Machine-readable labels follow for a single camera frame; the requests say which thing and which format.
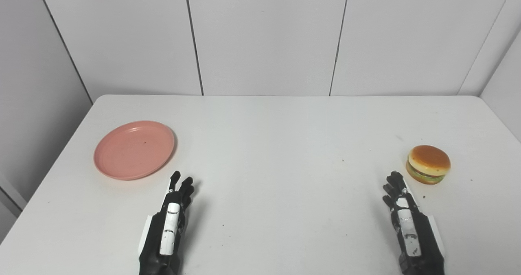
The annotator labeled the toy hamburger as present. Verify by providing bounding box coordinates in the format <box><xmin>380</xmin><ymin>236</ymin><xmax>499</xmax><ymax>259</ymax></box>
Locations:
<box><xmin>406</xmin><ymin>145</ymin><xmax>451</xmax><ymax>185</ymax></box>

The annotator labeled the pink round plate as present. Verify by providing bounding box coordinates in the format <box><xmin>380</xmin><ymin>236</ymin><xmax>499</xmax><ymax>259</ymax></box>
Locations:
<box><xmin>94</xmin><ymin>120</ymin><xmax>175</xmax><ymax>181</ymax></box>

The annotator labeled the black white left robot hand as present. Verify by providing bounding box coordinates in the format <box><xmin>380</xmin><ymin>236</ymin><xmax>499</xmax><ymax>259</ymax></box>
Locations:
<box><xmin>138</xmin><ymin>170</ymin><xmax>195</xmax><ymax>275</ymax></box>

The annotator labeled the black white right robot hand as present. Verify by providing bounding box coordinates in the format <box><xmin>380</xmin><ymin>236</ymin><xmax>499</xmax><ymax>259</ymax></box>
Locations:
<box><xmin>382</xmin><ymin>170</ymin><xmax>446</xmax><ymax>275</ymax></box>

